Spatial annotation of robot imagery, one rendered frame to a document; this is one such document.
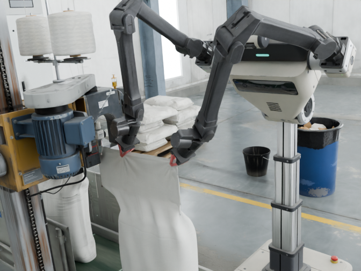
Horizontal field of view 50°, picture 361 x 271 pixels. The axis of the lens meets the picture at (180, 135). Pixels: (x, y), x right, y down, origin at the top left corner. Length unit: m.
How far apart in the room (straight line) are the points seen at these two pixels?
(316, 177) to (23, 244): 2.64
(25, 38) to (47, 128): 0.44
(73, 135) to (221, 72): 0.58
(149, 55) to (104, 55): 1.04
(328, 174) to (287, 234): 1.69
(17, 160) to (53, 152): 0.19
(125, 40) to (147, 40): 6.24
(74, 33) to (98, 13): 5.62
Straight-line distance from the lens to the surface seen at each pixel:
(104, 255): 2.35
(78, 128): 1.44
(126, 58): 1.54
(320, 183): 3.75
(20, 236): 1.80
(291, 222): 2.09
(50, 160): 1.51
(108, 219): 2.62
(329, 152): 3.67
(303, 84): 1.65
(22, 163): 1.65
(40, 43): 1.75
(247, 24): 1.16
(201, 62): 1.85
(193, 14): 9.14
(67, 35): 1.52
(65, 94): 1.45
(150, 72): 7.81
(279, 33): 1.28
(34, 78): 5.64
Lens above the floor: 1.62
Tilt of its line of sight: 16 degrees down
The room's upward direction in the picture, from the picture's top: 4 degrees counter-clockwise
